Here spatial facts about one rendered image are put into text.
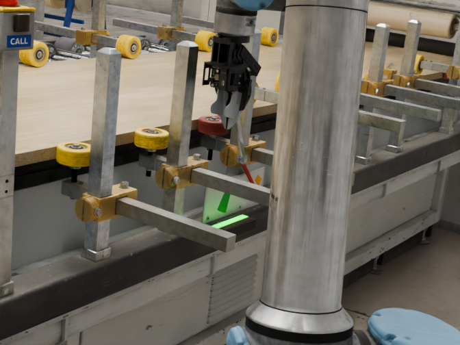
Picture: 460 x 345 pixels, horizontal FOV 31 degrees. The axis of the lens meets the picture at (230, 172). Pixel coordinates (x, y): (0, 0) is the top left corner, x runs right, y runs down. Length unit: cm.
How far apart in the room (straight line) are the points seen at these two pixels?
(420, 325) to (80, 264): 76
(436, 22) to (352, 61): 320
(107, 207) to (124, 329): 70
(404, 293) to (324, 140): 259
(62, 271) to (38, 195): 26
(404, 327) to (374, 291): 239
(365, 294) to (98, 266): 199
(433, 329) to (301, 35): 46
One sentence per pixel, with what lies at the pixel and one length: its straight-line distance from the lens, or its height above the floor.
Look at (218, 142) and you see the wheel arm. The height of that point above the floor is 86.
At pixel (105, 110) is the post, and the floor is 102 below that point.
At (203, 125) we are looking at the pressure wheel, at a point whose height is 89.
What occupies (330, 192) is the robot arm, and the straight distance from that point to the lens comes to 112.
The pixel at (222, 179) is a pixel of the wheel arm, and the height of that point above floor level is 85.
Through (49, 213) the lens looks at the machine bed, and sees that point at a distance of 194.
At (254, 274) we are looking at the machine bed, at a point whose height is 29.
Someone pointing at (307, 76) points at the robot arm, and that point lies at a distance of 110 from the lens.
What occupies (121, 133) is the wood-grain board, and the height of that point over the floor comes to 90.
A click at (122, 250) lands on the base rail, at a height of 70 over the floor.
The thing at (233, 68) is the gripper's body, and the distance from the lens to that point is 181.
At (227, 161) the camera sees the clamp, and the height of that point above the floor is 83.
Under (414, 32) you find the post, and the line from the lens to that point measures 293.
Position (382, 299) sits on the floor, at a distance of 355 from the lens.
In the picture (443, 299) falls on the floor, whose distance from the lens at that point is 368.
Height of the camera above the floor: 138
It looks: 16 degrees down
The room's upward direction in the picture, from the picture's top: 6 degrees clockwise
